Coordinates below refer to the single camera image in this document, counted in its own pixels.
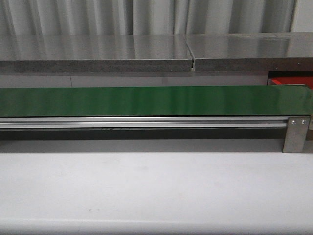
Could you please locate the green conveyor belt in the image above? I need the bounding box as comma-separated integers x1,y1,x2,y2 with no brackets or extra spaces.
0,85,313,117

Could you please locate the right grey stone slab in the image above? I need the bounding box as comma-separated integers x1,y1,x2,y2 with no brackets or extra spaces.
186,32,313,72

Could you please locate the grey stone slab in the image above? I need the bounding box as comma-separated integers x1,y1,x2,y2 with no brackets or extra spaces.
186,32,313,72
0,35,193,73

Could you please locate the left grey stone slab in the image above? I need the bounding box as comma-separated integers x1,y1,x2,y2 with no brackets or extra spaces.
0,35,193,73

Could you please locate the red plastic bin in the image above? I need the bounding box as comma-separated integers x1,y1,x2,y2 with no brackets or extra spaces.
268,76,313,90

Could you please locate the grey pleated curtain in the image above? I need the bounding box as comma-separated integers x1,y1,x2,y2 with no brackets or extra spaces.
0,0,296,35

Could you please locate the steel conveyor support bracket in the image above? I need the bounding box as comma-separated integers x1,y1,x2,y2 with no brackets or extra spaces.
282,116,311,153

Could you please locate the aluminium conveyor side rail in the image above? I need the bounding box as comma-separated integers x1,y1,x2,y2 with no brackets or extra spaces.
0,116,289,129

